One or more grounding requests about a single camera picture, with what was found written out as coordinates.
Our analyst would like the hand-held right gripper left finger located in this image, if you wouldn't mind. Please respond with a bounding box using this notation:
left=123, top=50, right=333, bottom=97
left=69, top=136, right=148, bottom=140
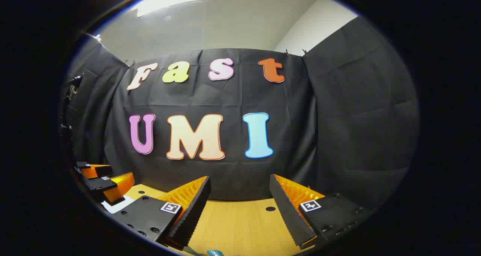
left=112, top=176, right=212, bottom=251

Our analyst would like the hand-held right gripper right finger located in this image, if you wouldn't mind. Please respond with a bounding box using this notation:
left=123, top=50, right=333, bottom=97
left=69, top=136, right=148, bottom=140
left=269, top=174, right=374, bottom=249

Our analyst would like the blue and white tube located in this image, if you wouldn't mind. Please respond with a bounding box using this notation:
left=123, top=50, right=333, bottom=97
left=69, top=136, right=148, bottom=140
left=183, top=245, right=225, bottom=256

